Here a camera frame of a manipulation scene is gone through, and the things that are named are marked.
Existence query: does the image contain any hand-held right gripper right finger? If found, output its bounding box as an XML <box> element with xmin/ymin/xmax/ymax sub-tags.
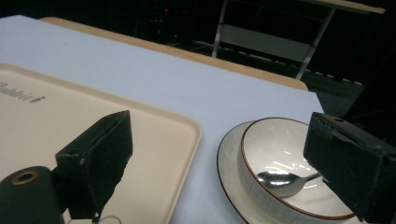
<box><xmin>303</xmin><ymin>111</ymin><xmax>396</xmax><ymax>224</ymax></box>

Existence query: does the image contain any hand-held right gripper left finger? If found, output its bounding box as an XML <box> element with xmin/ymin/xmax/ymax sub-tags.
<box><xmin>50</xmin><ymin>109</ymin><xmax>134</xmax><ymax>224</ymax></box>

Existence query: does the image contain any metal spoon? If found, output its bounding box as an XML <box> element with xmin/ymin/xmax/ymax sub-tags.
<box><xmin>257</xmin><ymin>170</ymin><xmax>323</xmax><ymax>199</ymax></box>

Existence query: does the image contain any beige plastic tray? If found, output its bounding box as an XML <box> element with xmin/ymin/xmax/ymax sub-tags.
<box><xmin>0</xmin><ymin>63</ymin><xmax>203</xmax><ymax>224</ymax></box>

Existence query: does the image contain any white bowl with brown rim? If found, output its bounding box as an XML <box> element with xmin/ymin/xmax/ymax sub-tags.
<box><xmin>236</xmin><ymin>117</ymin><xmax>358</xmax><ymax>224</ymax></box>

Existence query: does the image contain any white plate with dark rim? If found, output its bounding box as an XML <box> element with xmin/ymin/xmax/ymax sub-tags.
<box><xmin>216</xmin><ymin>120</ymin><xmax>362</xmax><ymax>224</ymax></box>

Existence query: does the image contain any metal frame chair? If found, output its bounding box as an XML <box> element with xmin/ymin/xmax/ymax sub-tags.
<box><xmin>211</xmin><ymin>0</ymin><xmax>387</xmax><ymax>80</ymax></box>

